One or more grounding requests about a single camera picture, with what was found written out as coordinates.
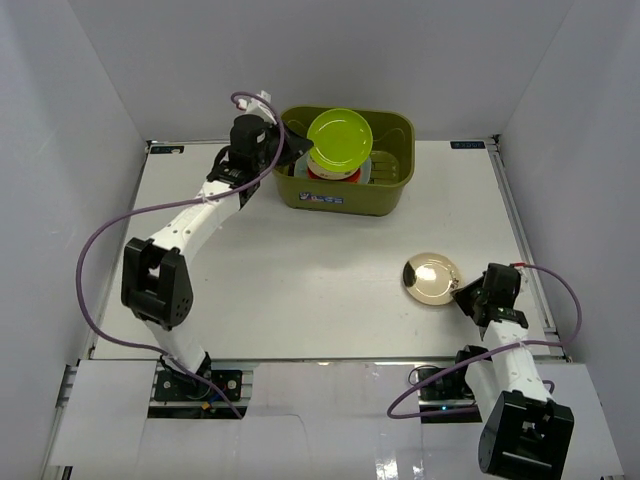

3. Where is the pale green rectangular dish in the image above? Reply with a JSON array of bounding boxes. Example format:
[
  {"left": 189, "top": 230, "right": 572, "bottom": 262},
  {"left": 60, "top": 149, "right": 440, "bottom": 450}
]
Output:
[{"left": 293, "top": 159, "right": 372, "bottom": 184}]

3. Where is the cream floral plate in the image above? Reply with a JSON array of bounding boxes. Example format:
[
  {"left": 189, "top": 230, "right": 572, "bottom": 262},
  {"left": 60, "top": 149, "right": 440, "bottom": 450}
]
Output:
[{"left": 307, "top": 156, "right": 359, "bottom": 173}]

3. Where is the cream plate with black mark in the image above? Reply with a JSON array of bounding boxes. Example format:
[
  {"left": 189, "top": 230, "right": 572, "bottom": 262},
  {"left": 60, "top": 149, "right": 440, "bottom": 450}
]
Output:
[{"left": 402, "top": 252, "right": 463, "bottom": 306}]

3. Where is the lime green plate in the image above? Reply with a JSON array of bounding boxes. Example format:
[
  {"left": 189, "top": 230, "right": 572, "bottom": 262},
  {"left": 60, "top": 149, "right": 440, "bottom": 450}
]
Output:
[{"left": 306, "top": 108, "right": 373, "bottom": 173}]

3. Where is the orange plate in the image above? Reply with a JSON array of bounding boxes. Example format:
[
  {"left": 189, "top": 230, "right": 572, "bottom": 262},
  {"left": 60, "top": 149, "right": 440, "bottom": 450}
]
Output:
[{"left": 307, "top": 167, "right": 361, "bottom": 183}]

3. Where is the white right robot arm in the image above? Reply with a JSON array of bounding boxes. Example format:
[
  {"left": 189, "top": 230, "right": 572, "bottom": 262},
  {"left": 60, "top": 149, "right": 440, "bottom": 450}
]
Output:
[{"left": 451, "top": 263, "right": 575, "bottom": 479}]

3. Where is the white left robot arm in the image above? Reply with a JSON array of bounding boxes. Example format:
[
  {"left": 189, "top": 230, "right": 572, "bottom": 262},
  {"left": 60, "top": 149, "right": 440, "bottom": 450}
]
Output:
[{"left": 121, "top": 114, "right": 313, "bottom": 399}]

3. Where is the olive green plastic bin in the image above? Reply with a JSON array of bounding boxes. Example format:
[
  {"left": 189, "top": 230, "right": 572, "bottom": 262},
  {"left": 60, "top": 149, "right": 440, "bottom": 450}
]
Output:
[{"left": 273, "top": 109, "right": 415, "bottom": 216}]

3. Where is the left corner label sticker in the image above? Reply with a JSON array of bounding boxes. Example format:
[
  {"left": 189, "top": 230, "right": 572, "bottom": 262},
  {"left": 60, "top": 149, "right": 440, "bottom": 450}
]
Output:
[{"left": 149, "top": 145, "right": 185, "bottom": 155}]

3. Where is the corner label sticker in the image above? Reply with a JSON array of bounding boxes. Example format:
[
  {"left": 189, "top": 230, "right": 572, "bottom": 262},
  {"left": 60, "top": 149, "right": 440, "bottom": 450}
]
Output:
[
  {"left": 149, "top": 145, "right": 185, "bottom": 155},
  {"left": 450, "top": 140, "right": 486, "bottom": 150}
]

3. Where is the right corner label sticker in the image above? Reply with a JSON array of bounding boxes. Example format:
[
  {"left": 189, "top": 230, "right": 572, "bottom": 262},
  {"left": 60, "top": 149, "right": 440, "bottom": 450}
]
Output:
[{"left": 450, "top": 140, "right": 486, "bottom": 150}]

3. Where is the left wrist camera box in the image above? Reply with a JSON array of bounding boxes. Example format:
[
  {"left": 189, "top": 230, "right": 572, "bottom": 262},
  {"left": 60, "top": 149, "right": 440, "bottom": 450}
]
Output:
[{"left": 232, "top": 91, "right": 276, "bottom": 124}]

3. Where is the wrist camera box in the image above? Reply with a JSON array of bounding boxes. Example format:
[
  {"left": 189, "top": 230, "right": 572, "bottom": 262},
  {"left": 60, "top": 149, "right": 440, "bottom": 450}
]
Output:
[
  {"left": 511, "top": 262, "right": 529, "bottom": 293},
  {"left": 232, "top": 91, "right": 276, "bottom": 124}
]

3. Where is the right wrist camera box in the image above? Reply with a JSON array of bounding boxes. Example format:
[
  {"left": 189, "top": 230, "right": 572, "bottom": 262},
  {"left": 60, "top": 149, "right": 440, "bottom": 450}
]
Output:
[{"left": 511, "top": 262, "right": 529, "bottom": 293}]

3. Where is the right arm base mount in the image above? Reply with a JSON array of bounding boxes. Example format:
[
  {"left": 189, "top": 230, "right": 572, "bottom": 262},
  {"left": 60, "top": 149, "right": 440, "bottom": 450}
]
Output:
[{"left": 418, "top": 372, "right": 481, "bottom": 424}]

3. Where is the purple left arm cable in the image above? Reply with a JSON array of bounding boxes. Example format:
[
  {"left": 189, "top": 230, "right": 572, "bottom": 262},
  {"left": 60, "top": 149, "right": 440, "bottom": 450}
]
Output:
[{"left": 75, "top": 90, "right": 287, "bottom": 419}]

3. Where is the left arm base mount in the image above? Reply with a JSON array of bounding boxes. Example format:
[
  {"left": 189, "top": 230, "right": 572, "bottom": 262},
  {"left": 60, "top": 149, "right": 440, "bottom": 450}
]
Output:
[{"left": 148, "top": 364, "right": 247, "bottom": 420}]

